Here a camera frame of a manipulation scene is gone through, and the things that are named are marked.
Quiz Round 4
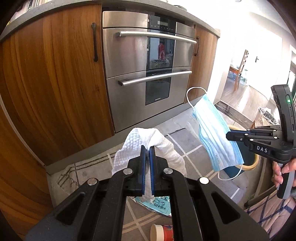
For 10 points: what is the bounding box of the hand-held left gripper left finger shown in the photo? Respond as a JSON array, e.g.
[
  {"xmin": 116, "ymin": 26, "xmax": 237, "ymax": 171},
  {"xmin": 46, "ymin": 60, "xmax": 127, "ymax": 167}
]
[{"xmin": 25, "ymin": 145, "xmax": 148, "ymax": 241}]

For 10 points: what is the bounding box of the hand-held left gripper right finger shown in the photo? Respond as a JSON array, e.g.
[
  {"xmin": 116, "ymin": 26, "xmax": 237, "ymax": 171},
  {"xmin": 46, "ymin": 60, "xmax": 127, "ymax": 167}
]
[{"xmin": 149, "ymin": 146, "xmax": 270, "ymax": 241}]

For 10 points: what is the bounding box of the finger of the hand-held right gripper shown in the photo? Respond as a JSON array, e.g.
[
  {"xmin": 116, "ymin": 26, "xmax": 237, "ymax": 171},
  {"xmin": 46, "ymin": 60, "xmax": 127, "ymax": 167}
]
[{"xmin": 225, "ymin": 130, "xmax": 250, "ymax": 145}]

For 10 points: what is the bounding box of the blue bin with beige rim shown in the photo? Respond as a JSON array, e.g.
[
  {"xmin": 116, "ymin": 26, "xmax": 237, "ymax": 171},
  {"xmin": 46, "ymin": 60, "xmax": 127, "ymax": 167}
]
[{"xmin": 222, "ymin": 125, "xmax": 259, "ymax": 178}]

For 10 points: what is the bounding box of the white paper towel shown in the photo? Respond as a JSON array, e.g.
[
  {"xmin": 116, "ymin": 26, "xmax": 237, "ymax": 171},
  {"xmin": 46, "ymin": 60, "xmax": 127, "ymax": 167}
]
[{"xmin": 112, "ymin": 127, "xmax": 187, "ymax": 176}]

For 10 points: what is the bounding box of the blue face mask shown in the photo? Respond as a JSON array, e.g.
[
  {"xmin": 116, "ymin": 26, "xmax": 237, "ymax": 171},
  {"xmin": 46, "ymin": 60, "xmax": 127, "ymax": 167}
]
[{"xmin": 186, "ymin": 86, "xmax": 244, "ymax": 181}]

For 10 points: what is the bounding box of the person's right hand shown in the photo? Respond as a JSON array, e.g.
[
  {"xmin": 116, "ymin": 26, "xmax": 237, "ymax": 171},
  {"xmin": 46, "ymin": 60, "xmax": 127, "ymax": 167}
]
[{"xmin": 272, "ymin": 159, "xmax": 296, "ymax": 189}]

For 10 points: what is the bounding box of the clear plastic bag with scraps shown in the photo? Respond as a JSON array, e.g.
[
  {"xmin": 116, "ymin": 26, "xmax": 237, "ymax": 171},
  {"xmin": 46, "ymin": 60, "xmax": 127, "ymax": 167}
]
[{"xmin": 254, "ymin": 107, "xmax": 284, "ymax": 128}]

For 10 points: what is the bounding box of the teal foil wrapper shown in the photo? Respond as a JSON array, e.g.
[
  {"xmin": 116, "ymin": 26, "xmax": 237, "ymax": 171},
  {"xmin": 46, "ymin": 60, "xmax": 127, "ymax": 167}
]
[{"xmin": 129, "ymin": 196, "xmax": 173, "ymax": 217}]

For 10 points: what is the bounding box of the grey checked mat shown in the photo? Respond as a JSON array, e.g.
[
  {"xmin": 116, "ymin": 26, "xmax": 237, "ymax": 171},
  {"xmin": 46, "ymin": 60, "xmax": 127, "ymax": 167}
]
[{"xmin": 57, "ymin": 127, "xmax": 245, "ymax": 241}]

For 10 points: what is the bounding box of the white door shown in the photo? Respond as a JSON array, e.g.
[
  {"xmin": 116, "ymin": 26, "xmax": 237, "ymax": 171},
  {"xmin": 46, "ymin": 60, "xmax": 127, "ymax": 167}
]
[{"xmin": 248, "ymin": 39, "xmax": 282, "ymax": 93}]

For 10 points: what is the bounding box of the wooden dining table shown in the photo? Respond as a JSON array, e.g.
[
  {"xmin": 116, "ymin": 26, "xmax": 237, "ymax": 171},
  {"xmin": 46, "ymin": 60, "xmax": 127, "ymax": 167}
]
[{"xmin": 229, "ymin": 65, "xmax": 242, "ymax": 77}]

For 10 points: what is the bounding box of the red cup with white lid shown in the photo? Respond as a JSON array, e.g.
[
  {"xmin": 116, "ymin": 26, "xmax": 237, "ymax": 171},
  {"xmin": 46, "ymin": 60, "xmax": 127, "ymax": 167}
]
[{"xmin": 150, "ymin": 224, "xmax": 174, "ymax": 241}]

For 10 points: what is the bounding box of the wooden dining chair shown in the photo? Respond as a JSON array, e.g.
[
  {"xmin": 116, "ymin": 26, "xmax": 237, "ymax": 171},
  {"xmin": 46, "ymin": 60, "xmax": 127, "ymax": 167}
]
[{"xmin": 233, "ymin": 49, "xmax": 250, "ymax": 92}]

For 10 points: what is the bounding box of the stainless steel built-in oven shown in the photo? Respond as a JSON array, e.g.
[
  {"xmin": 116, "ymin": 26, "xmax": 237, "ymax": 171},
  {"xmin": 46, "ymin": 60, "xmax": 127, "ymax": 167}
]
[{"xmin": 102, "ymin": 10, "xmax": 200, "ymax": 133}]

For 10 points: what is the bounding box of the narrow wooden cabinet door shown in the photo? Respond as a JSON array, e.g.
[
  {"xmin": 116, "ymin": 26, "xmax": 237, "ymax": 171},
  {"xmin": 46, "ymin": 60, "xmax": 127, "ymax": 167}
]
[{"xmin": 186, "ymin": 24, "xmax": 219, "ymax": 105}]

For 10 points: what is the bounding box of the blue checked white cloth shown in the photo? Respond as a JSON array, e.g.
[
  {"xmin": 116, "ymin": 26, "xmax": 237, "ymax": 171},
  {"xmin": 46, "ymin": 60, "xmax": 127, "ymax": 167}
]
[{"xmin": 245, "ymin": 197, "xmax": 296, "ymax": 232}]

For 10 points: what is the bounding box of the grey kitchen countertop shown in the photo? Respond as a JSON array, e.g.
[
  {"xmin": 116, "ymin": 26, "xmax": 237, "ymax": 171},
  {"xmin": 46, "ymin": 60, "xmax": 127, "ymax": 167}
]
[{"xmin": 0, "ymin": 0, "xmax": 221, "ymax": 42}]

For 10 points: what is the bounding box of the wide wooden cabinet door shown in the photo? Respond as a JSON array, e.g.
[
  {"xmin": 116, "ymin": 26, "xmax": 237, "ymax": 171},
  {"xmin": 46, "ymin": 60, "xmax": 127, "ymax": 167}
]
[{"xmin": 0, "ymin": 3, "xmax": 115, "ymax": 166}]

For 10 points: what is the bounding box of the corner wooden cabinet door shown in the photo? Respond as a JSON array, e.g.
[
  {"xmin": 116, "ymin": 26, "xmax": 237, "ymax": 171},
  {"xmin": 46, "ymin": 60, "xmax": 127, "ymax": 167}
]
[{"xmin": 0, "ymin": 100, "xmax": 53, "ymax": 232}]

